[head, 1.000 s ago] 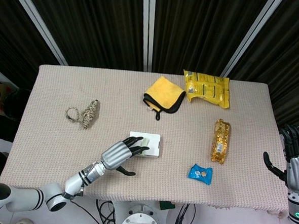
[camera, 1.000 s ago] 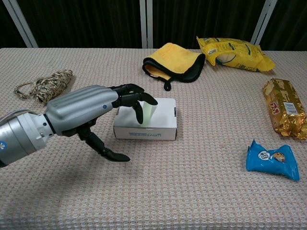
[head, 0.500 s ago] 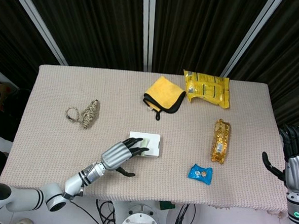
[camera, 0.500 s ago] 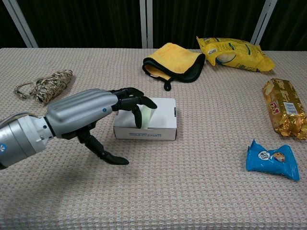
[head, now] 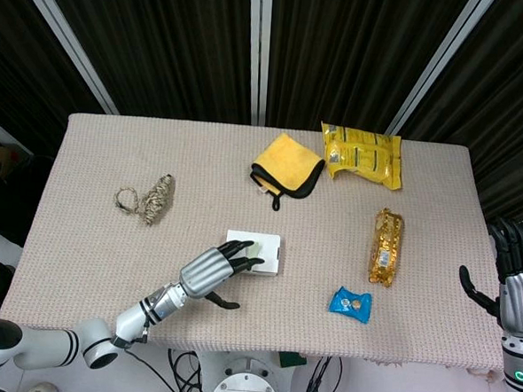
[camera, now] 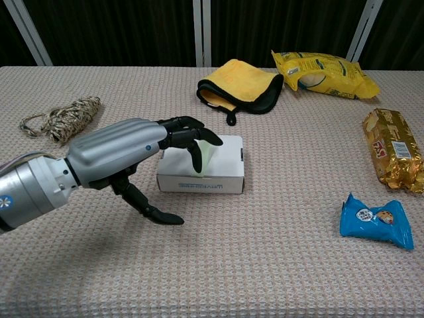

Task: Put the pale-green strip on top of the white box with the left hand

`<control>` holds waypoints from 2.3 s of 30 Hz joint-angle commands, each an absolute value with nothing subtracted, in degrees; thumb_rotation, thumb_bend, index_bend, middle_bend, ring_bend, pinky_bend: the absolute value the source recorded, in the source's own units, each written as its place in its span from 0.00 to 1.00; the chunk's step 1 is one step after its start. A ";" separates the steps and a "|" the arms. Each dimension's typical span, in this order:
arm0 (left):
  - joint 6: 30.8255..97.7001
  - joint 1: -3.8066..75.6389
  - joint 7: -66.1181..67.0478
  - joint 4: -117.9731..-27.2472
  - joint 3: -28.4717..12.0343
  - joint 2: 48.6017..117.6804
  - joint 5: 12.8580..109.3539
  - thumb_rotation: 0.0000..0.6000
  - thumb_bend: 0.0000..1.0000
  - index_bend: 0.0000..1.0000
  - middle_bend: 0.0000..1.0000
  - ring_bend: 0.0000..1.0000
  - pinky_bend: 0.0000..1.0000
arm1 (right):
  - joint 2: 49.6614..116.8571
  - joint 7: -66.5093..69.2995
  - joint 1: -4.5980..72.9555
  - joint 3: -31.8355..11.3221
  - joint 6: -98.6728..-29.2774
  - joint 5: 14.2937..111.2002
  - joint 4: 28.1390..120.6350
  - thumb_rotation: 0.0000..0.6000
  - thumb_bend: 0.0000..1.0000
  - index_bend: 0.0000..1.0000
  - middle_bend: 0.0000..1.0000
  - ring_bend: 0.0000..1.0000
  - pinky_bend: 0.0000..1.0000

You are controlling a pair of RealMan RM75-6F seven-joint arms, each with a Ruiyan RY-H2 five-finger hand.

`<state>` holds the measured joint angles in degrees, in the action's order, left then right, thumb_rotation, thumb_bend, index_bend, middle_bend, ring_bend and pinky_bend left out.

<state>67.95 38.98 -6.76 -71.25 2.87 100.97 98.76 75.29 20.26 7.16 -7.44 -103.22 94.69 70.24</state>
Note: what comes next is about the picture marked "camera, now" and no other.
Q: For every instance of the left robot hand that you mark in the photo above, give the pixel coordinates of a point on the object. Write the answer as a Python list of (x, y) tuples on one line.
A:
[(116, 149)]

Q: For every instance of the black pleated curtain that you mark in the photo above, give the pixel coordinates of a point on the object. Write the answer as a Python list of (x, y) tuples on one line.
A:
[(281, 26), (116, 33), (401, 33), (10, 43)]

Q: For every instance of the yellow snack bag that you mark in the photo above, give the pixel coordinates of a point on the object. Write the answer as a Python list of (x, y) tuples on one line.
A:
[(331, 73)]

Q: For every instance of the beige waffle tablecloth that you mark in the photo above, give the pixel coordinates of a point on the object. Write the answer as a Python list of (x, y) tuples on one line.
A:
[(265, 265)]

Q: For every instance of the gold biscuit packet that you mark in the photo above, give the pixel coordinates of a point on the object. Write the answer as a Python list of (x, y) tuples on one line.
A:
[(391, 149)]

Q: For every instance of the white cardboard box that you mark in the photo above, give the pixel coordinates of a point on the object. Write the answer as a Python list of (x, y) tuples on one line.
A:
[(228, 165)]

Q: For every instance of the blue cookie packet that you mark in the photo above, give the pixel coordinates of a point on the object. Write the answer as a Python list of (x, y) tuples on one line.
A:
[(374, 225)]

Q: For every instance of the yellow microfiber cloth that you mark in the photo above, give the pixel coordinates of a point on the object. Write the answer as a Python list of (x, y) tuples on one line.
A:
[(238, 79)]

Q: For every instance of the twine bundle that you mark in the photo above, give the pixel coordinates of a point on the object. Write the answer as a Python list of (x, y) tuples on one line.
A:
[(69, 119)]

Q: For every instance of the white frame post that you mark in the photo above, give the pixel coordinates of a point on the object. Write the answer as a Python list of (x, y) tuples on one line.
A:
[(364, 33), (202, 33), (30, 33)]

